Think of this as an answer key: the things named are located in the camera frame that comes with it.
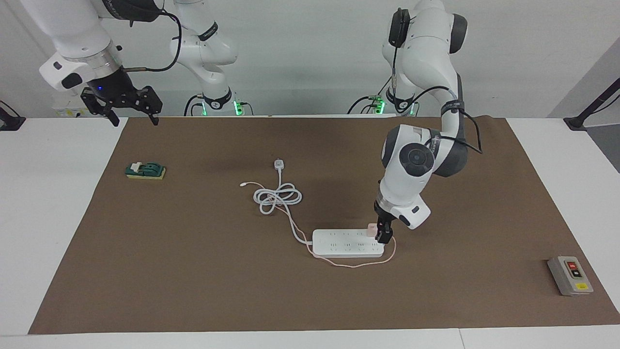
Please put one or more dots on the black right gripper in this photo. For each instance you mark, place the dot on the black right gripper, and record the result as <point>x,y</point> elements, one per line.
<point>114,87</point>

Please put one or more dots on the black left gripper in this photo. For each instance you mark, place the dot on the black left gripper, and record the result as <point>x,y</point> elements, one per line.
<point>384,215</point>

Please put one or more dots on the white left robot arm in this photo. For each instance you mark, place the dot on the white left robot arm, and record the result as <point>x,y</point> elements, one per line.
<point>411,165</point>

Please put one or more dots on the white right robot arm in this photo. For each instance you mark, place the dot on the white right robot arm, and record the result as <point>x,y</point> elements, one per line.
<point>77,34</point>

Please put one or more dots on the white power strip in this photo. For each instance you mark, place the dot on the white power strip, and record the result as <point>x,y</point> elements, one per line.
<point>339,247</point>

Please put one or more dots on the white box with yellow label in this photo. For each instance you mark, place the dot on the white box with yellow label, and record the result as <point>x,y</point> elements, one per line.
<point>68,110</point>

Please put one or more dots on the brown table mat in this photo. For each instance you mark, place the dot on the brown table mat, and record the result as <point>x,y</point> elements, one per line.
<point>193,281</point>

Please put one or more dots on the green knife switch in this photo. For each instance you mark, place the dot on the green knife switch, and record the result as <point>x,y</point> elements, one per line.
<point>147,169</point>

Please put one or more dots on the black camera stand clamp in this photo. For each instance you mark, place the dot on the black camera stand clamp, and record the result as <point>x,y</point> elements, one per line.
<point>9,121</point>
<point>596,102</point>

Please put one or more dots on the grey on-off switch box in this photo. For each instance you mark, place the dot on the grey on-off switch box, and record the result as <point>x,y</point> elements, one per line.
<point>569,276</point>

